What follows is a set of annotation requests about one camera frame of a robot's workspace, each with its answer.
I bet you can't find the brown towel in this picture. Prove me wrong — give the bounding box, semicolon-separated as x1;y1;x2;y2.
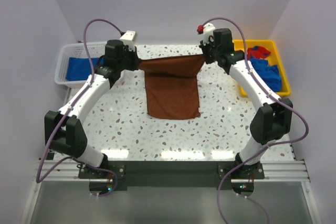
139;55;205;120

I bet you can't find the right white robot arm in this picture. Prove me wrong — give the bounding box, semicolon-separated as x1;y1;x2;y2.
197;23;293;178

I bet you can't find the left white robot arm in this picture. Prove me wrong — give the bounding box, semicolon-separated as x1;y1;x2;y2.
44;38;141;178

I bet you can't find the white plastic laundry basket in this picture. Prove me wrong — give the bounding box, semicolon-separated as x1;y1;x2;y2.
54;40;126;89

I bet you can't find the red and blue cloth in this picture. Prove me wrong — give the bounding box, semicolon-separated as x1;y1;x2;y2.
247;46;271;60

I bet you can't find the folded blue towel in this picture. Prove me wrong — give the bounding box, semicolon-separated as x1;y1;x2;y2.
66;57;92;81

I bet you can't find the yellow plastic bin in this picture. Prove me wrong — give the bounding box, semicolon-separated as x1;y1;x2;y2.
246;39;291;97

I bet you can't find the crumpled blue towel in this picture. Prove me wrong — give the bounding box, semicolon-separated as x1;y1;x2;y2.
250;58;282;92

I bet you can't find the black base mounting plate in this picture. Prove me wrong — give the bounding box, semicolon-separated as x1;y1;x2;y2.
77;161;265;193

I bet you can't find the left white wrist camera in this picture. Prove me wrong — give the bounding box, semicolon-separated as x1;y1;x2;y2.
120;30;137;48

